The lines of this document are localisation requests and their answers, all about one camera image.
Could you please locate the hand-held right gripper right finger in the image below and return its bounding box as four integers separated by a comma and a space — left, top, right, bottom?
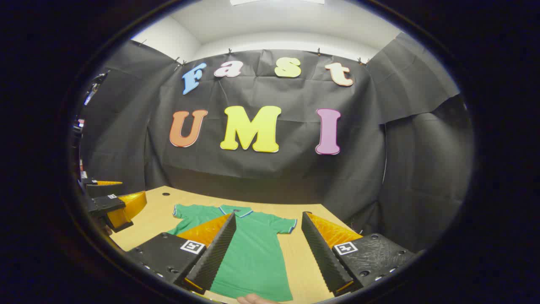
301, 212, 424, 297

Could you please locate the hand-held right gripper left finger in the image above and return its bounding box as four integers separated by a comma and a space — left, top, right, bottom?
125, 212, 237, 295

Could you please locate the green T-shirt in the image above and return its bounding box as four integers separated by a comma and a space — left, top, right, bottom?
167, 204, 298, 302

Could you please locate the black backdrop cloth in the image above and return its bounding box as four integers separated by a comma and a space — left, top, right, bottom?
78, 32, 475, 254

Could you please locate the ceiling light panel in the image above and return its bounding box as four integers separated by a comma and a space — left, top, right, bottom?
230, 0, 325, 6

